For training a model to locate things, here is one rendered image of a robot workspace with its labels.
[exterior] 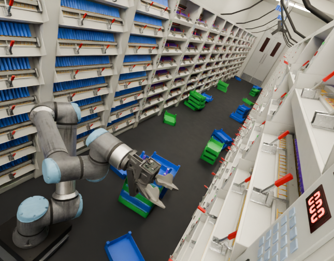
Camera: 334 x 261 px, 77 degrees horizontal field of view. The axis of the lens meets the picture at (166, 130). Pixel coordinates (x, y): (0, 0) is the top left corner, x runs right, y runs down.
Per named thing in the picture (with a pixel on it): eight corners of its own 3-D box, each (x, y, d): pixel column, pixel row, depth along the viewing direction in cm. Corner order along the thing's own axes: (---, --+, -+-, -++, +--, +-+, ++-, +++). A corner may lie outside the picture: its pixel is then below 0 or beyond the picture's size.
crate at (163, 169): (129, 169, 170) (131, 161, 166) (140, 157, 187) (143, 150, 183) (160, 188, 165) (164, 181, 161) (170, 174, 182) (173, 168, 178)
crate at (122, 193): (119, 194, 185) (121, 188, 181) (131, 182, 203) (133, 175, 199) (148, 213, 180) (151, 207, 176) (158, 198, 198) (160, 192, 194)
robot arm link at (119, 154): (106, 167, 77) (123, 156, 84) (116, 175, 75) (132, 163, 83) (112, 149, 72) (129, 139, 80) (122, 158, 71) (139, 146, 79)
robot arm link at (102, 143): (99, 141, 88) (104, 122, 83) (121, 158, 85) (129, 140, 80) (81, 150, 80) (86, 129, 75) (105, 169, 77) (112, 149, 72)
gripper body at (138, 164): (152, 176, 68) (124, 155, 71) (144, 193, 73) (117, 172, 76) (163, 165, 75) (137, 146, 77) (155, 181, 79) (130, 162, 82)
